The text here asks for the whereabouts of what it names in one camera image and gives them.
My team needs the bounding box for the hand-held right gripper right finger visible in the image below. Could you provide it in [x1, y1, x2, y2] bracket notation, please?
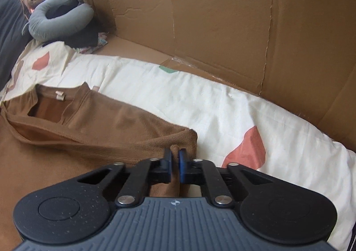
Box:
[178, 148, 276, 207]

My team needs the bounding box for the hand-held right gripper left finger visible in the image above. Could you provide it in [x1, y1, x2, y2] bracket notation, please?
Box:
[77, 148, 173, 207]

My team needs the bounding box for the brown printed t-shirt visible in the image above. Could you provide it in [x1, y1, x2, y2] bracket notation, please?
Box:
[0, 82, 198, 251]

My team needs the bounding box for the cream printed blanket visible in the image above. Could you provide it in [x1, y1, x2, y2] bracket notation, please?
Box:
[0, 41, 356, 251]

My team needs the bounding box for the pastel patterned cloth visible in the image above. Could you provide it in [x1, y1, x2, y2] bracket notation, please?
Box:
[78, 33, 109, 54]

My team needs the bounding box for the brown cardboard box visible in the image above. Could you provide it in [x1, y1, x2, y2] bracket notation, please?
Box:
[71, 0, 356, 151]

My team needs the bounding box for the grey neck pillow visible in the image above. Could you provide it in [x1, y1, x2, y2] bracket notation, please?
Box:
[22, 0, 95, 44]

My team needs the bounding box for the dark grey pillow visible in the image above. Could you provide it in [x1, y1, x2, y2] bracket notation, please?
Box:
[0, 0, 31, 90]

